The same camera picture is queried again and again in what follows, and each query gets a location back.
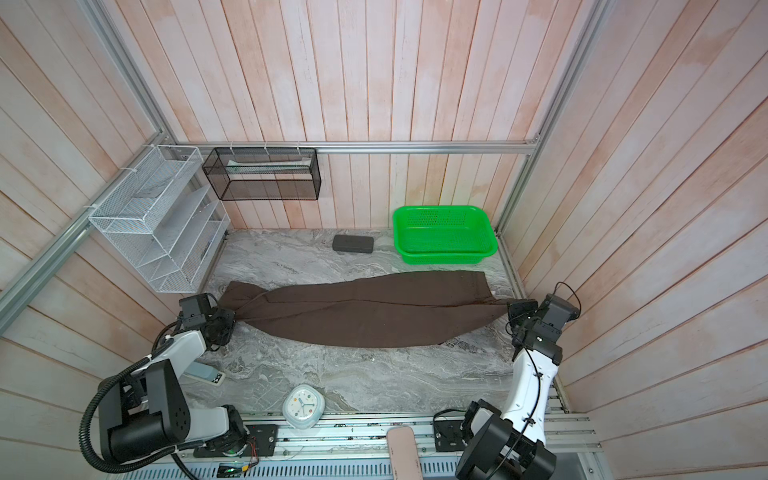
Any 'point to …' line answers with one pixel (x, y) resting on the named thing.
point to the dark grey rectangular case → (353, 243)
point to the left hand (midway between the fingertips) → (237, 318)
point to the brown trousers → (371, 310)
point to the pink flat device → (404, 458)
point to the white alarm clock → (303, 406)
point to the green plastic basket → (443, 235)
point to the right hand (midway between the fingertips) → (514, 298)
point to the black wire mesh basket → (264, 173)
